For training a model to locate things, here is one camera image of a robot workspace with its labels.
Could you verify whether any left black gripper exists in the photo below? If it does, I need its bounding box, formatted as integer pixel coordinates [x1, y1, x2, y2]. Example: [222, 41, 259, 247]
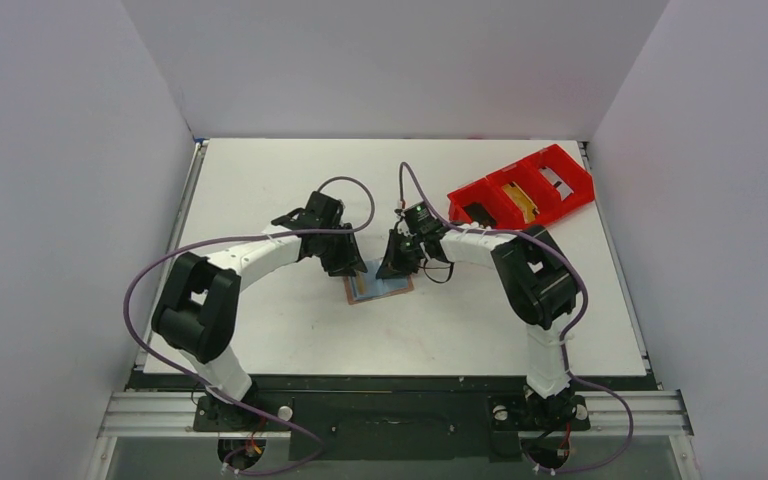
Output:
[318, 224, 365, 277]

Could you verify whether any brown leather card holder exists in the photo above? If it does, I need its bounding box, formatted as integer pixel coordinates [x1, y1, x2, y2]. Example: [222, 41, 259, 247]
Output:
[343, 259, 414, 305]

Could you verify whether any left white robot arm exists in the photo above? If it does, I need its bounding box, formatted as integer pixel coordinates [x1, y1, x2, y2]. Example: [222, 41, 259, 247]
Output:
[151, 191, 367, 430]

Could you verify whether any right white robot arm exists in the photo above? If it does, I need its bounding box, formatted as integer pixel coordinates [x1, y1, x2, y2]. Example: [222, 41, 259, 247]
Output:
[376, 202, 581, 427]

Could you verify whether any black card in bin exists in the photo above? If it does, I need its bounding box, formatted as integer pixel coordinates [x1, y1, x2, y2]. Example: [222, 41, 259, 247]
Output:
[463, 203, 497, 229]

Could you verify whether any yellow card in bin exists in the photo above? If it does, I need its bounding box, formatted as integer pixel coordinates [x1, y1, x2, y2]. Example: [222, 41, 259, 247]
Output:
[502, 182, 539, 223]

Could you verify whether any white card in bin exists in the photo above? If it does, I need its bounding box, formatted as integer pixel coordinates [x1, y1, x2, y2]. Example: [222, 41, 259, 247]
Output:
[539, 167, 574, 200]

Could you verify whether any red three-compartment bin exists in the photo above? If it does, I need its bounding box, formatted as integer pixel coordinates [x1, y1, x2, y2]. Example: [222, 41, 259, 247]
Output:
[448, 144, 595, 230]

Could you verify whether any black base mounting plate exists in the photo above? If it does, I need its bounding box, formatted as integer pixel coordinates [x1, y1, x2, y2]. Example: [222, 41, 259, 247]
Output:
[192, 374, 591, 462]

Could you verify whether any aluminium frame rail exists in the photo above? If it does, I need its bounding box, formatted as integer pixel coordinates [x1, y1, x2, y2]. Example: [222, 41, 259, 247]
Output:
[98, 391, 692, 439]

